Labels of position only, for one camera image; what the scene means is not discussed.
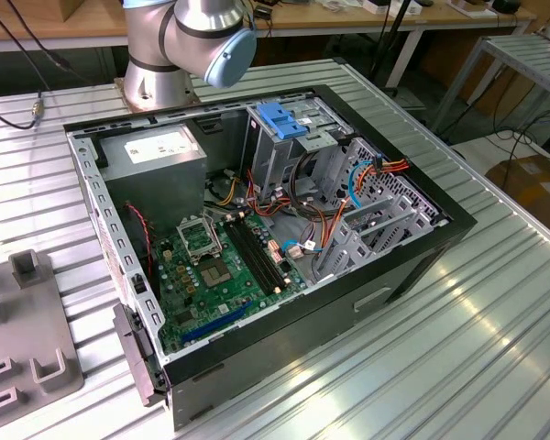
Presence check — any red black twisted fan wire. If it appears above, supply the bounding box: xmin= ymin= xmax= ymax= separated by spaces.
xmin=126 ymin=203 xmax=156 ymax=279

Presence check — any grey power supply unit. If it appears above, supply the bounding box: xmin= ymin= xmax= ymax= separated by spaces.
xmin=98 ymin=123 xmax=208 ymax=235

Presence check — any metal socket cover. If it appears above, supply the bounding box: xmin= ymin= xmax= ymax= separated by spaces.
xmin=176 ymin=214 xmax=223 ymax=266

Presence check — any wooden desk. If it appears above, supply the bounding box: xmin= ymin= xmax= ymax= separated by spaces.
xmin=0 ymin=0 xmax=537 ymax=88

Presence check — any metal slat side table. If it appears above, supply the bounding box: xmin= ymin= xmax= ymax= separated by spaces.
xmin=433 ymin=34 xmax=550 ymax=134

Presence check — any grey expansion card retainer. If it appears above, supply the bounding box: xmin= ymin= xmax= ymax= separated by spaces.
xmin=113 ymin=302 xmax=166 ymax=408

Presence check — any brown square base plate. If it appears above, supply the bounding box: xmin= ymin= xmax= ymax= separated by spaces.
xmin=114 ymin=77 xmax=198 ymax=114

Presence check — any brown cardboard box with labels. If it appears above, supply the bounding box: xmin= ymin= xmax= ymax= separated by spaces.
xmin=485 ymin=153 xmax=550 ymax=230

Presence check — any silver drive cage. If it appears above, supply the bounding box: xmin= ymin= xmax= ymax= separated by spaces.
xmin=246 ymin=97 xmax=354 ymax=203

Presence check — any silver disk bay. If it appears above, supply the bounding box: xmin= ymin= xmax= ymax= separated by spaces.
xmin=311 ymin=137 xmax=450 ymax=283

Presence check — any green motherboard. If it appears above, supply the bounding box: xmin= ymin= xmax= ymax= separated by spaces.
xmin=153 ymin=208 xmax=308 ymax=354

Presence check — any blue expansion slot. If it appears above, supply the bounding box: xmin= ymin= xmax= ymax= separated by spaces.
xmin=179 ymin=300 xmax=253 ymax=347

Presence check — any orange red disk power wire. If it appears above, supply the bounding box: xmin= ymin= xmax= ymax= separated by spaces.
xmin=318 ymin=155 xmax=412 ymax=251

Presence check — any red orange wire bundle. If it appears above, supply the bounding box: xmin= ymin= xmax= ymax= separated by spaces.
xmin=245 ymin=168 xmax=306 ymax=221

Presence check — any CPU socket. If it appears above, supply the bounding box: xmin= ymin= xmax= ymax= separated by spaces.
xmin=199 ymin=258 xmax=234 ymax=289

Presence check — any blue flat data wire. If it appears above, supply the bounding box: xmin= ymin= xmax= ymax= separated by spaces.
xmin=281 ymin=158 xmax=380 ymax=256

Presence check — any yellow black wire bundle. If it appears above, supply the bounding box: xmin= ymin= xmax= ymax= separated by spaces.
xmin=208 ymin=169 xmax=242 ymax=207

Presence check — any black open PC case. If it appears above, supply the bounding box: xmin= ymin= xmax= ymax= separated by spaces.
xmin=62 ymin=83 xmax=479 ymax=432

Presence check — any blue drive latch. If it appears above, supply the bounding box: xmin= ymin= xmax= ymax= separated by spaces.
xmin=258 ymin=103 xmax=311 ymax=142

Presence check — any black RAM slot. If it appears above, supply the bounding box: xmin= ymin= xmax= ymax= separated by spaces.
xmin=231 ymin=218 xmax=281 ymax=293
xmin=236 ymin=216 xmax=286 ymax=290
xmin=243 ymin=214 xmax=292 ymax=286
xmin=224 ymin=219 xmax=276 ymax=297

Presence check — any grey parts rack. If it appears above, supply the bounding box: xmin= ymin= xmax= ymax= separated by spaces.
xmin=0 ymin=249 xmax=86 ymax=423

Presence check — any black cable silver connector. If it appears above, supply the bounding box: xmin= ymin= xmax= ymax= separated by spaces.
xmin=0 ymin=0 xmax=45 ymax=132

